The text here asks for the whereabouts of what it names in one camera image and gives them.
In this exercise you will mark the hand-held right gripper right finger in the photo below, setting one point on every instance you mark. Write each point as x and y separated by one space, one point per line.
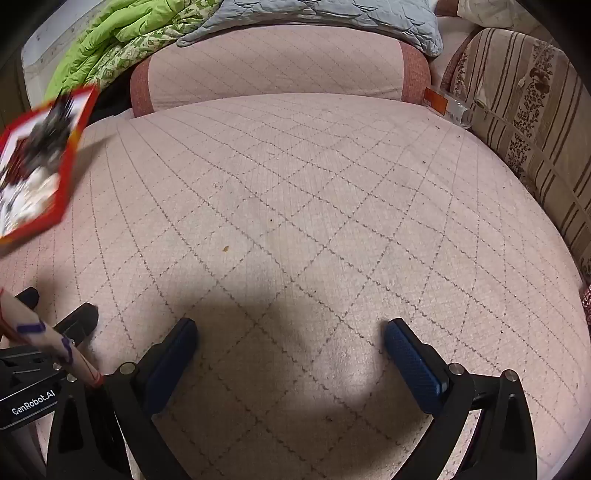
413 369

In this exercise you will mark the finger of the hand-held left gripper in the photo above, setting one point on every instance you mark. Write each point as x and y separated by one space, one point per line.
81 323
28 297

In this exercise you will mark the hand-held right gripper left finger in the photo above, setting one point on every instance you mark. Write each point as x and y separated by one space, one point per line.
171 353

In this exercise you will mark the white tray with red border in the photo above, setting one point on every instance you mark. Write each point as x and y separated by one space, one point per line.
21 134

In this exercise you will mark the white pearl jewelry piece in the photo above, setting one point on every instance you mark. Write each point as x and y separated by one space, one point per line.
34 191

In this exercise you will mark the red beaded jewelry piece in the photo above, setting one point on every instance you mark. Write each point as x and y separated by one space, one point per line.
18 159

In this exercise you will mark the black jewelry piece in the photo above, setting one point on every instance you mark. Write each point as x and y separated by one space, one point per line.
53 124

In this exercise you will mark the white stick with purple marks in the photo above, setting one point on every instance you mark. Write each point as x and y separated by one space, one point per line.
46 339

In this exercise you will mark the red patterned cloth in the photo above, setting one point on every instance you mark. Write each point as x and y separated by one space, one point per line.
586 302

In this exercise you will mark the pink quilted mattress cover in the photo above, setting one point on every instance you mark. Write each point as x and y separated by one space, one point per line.
300 207

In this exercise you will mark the plastic bottle with orange label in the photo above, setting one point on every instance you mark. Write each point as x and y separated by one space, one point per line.
450 108

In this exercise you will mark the green quilted blanket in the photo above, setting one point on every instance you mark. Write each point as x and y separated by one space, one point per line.
111 37

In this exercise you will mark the pink bolster cushion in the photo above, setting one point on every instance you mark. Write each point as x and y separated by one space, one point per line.
277 64

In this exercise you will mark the grey quilted blanket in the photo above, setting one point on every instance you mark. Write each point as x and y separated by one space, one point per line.
323 14

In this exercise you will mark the white pillow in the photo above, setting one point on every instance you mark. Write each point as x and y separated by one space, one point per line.
498 11

